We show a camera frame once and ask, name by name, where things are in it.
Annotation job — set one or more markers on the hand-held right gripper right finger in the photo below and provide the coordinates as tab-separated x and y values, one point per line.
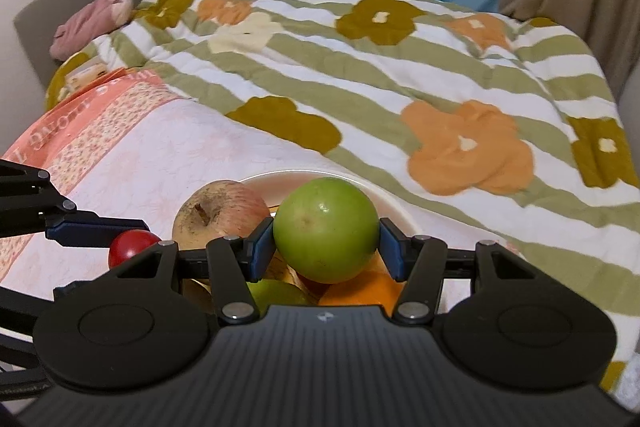
392	254

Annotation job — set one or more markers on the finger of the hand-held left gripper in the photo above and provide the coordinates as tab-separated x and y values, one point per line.
95	229
20	299

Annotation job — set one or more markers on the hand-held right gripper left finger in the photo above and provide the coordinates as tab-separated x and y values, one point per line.
260	252

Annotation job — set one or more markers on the red cherry tomato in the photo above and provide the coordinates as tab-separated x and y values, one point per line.
131	246

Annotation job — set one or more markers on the large orange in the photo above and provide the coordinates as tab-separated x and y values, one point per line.
370	291

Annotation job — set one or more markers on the green apple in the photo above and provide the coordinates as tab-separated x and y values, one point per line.
280	294
325	232

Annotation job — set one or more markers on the red yellow apple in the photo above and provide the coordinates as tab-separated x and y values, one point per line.
220	212

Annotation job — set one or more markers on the cream plate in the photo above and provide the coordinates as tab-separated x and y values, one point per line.
280	187

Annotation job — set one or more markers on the pink white towel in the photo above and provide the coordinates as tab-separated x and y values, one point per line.
150	147

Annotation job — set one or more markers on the yellow printed pillow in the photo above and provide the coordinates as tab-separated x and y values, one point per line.
75	77

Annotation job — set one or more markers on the floral striped blanket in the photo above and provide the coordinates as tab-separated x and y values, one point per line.
400	72

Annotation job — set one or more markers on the pink pillow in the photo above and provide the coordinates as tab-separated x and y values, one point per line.
92	24

